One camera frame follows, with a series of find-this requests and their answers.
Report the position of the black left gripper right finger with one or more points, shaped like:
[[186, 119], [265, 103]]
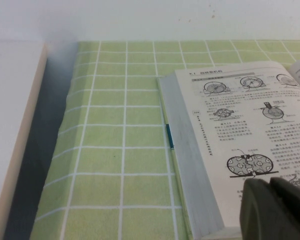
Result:
[[295, 202]]

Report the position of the illustrated technical book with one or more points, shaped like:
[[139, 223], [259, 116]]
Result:
[[215, 140]]

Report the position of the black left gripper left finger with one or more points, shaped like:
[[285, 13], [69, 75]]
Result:
[[260, 217]]

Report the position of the green white checkered tablecloth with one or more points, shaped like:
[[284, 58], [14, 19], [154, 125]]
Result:
[[110, 150]]

